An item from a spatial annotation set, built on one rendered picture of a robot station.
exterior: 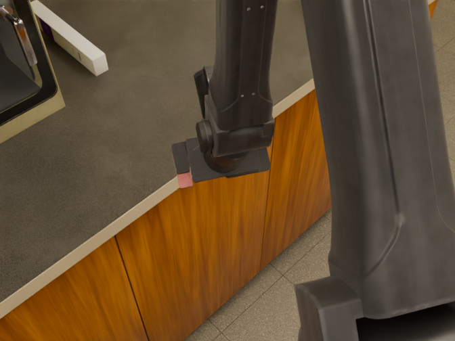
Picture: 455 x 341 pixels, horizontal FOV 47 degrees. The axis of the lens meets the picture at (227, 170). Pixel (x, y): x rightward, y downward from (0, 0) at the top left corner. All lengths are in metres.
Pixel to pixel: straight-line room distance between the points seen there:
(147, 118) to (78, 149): 0.15
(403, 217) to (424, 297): 0.04
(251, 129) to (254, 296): 1.34
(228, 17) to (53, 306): 0.75
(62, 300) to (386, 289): 0.88
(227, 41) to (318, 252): 1.57
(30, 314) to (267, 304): 1.02
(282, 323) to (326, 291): 1.59
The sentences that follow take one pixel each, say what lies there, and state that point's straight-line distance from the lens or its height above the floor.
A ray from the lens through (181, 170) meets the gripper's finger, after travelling 0.78.
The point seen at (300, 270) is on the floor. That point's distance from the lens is 1.95.
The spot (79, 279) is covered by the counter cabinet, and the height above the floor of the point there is 0.80.
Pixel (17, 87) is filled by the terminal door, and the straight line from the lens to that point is 1.05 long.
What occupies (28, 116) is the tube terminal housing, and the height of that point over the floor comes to 0.97.
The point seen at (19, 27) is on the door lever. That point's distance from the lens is 0.93.
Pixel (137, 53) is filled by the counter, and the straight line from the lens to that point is 1.25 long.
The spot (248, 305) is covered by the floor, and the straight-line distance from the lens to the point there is 1.88.
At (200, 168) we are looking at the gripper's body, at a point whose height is 1.12.
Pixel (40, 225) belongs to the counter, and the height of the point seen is 0.94.
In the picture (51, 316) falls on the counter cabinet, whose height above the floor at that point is 0.75.
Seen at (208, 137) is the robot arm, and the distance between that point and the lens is 0.60.
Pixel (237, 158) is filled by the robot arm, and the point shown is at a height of 1.20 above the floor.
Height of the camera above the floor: 1.72
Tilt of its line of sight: 52 degrees down
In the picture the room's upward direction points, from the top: straight up
